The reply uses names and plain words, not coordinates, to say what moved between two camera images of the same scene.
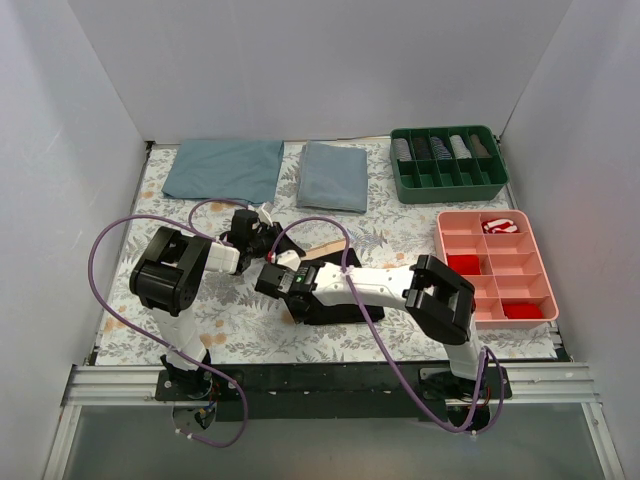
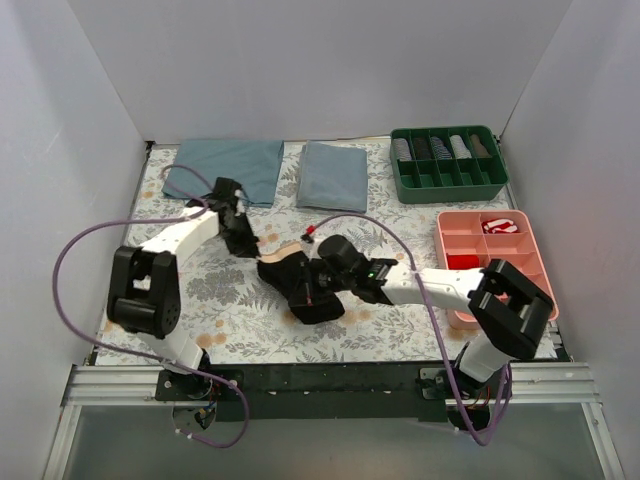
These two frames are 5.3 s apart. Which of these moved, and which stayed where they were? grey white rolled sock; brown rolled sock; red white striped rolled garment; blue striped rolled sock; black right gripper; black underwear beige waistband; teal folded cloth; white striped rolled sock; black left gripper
Moved: black left gripper; black underwear beige waistband; black right gripper
Stayed: white striped rolled sock; red white striped rolled garment; blue striped rolled sock; grey white rolled sock; brown rolled sock; teal folded cloth
